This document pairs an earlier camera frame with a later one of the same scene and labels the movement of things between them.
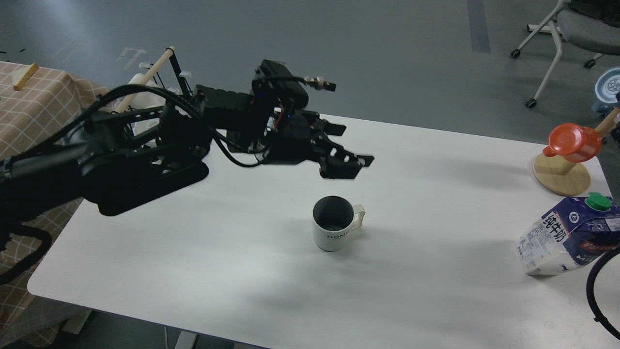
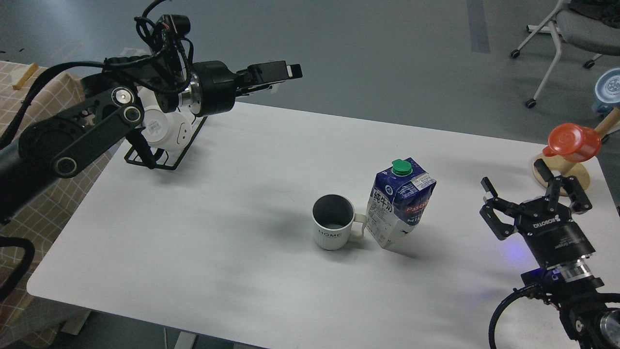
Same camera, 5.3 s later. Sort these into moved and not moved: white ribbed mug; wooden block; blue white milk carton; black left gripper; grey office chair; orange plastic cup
Moved: black left gripper; blue white milk carton
Not moved: wooden block; white ribbed mug; grey office chair; orange plastic cup
